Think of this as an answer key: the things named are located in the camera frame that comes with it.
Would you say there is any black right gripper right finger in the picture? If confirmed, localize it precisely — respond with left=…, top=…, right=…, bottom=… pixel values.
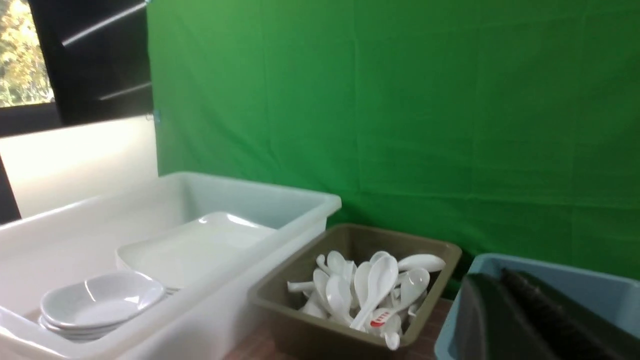
left=500, top=268, right=640, bottom=360

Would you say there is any blue chopstick bin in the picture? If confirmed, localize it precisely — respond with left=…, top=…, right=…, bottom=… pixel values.
left=434, top=253, right=639, bottom=360

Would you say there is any large white plastic tub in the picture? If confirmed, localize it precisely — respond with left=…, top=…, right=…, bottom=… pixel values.
left=1, top=172, right=342, bottom=360

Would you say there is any white bowl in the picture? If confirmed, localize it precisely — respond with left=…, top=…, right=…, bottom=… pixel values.
left=39, top=269, right=166, bottom=330

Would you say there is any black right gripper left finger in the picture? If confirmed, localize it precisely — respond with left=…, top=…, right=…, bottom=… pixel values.
left=457, top=273, right=559, bottom=360

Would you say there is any olive green spoon bin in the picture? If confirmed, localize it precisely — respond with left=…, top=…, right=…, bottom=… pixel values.
left=248, top=224, right=462, bottom=360

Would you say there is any black window frame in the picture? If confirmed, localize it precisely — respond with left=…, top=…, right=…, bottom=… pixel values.
left=1, top=0, right=154, bottom=137

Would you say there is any top white plate in stack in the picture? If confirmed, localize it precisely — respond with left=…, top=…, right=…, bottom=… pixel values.
left=115, top=211, right=276, bottom=295

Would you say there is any green backdrop cloth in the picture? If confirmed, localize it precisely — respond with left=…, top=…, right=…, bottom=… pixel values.
left=146, top=0, right=640, bottom=282

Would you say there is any white spoon with red print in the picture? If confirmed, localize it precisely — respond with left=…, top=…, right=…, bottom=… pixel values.
left=369, top=268, right=431, bottom=328

